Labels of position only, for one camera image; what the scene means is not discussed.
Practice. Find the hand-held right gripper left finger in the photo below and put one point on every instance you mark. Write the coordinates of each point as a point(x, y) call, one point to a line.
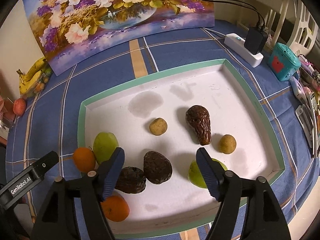
point(112, 177)

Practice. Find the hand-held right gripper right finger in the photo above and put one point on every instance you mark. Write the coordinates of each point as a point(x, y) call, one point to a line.
point(207, 172)

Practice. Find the green mango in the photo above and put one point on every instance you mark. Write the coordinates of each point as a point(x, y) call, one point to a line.
point(105, 145)
point(196, 176)

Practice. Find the orange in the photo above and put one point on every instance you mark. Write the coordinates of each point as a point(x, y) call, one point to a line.
point(84, 158)
point(117, 210)

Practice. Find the small tan round fruit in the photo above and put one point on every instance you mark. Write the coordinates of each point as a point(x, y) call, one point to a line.
point(227, 143)
point(158, 126)

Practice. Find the pear-shaped dark brown avocado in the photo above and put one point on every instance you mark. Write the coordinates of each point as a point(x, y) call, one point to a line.
point(200, 125)

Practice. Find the white tray with green rim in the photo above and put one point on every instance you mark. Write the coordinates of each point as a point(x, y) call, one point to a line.
point(225, 100)

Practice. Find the red patterned box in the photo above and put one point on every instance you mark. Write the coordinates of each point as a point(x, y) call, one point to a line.
point(6, 115)

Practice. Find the red apple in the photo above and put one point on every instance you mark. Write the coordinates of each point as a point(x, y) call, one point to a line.
point(19, 107)

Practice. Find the bunch of yellow bananas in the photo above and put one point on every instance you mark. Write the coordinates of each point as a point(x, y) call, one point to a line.
point(32, 73)

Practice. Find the silver flat packet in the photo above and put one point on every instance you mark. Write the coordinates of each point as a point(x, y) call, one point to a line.
point(305, 122)

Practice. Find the purple white thermometer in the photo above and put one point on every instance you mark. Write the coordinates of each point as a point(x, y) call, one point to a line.
point(297, 90)

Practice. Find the blue plaid tablecloth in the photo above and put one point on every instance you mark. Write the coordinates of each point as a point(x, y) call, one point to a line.
point(175, 47)

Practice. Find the white power strip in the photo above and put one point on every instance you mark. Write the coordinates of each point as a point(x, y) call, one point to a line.
point(235, 42)

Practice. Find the teal plastic box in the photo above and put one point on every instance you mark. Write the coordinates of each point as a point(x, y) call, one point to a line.
point(287, 65)

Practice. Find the black charger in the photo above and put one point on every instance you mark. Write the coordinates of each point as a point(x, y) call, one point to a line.
point(255, 40)

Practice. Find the black white striped pouch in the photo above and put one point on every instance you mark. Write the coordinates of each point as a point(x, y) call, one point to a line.
point(316, 76)

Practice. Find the flower painting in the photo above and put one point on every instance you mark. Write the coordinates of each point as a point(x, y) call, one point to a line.
point(100, 17)

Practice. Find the white lattice chair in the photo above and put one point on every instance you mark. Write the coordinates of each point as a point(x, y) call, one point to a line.
point(303, 37)

